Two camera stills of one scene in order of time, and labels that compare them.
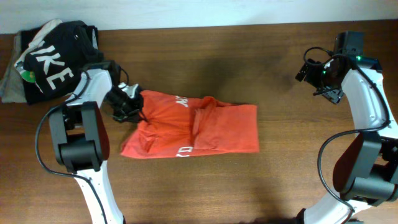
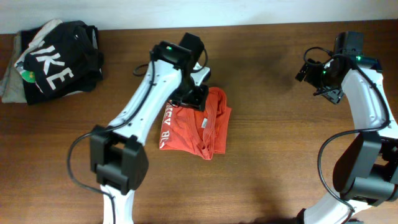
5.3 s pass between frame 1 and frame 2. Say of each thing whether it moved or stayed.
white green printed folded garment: stayed
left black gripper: moved
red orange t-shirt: moved
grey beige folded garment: stayed
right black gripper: stayed
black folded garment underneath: stayed
